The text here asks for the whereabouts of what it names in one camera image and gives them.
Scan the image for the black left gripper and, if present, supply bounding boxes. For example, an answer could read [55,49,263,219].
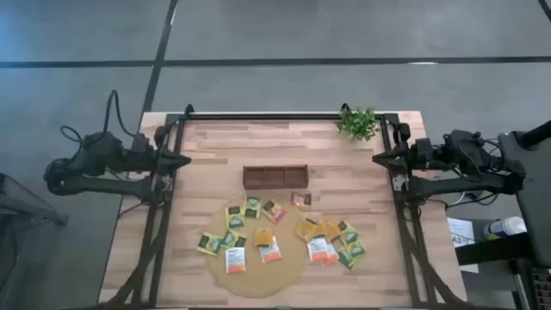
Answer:
[128,148,192,174]

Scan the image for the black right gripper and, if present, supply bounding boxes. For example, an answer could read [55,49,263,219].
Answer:
[372,138,436,173]

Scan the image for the yellow black tea packets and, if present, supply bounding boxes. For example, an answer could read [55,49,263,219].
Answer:
[225,205,245,229]

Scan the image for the green yellow tea packet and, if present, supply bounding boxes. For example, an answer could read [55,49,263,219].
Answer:
[337,220,359,245]
[337,247,358,272]
[346,239,367,259]
[196,232,224,257]
[220,229,248,250]
[244,195,263,219]

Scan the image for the white orange Tazo tea packet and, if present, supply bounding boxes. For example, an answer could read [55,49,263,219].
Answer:
[320,243,340,268]
[306,236,329,263]
[259,238,282,264]
[225,246,247,275]

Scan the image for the green plant in white pot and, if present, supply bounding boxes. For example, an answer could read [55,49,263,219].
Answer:
[335,105,381,142]

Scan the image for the white paper sheet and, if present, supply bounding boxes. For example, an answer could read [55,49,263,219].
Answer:
[447,217,480,275]

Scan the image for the brown wooden organizer box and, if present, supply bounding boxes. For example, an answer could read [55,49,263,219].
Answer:
[242,164,310,190]

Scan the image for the white spray can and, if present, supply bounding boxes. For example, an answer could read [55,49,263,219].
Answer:
[482,216,527,241]

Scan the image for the black shelf bar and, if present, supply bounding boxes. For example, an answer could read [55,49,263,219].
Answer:
[455,232,535,266]

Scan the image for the dark metal cart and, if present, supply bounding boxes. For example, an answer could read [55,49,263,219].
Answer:
[0,171,70,310]

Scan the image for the black pole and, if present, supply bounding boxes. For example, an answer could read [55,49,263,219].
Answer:
[514,120,551,148]

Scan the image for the dark grey flat panel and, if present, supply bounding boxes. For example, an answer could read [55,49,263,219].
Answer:
[498,128,551,268]

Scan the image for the round woven straw placemat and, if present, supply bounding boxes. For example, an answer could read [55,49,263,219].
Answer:
[205,193,309,299]

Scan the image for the black mesh crate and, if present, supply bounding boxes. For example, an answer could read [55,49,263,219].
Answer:
[511,257,551,310]

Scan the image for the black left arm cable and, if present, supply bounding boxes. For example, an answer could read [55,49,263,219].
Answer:
[59,89,139,152]

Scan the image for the black metal table frame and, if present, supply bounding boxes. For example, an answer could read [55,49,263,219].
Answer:
[101,102,464,309]

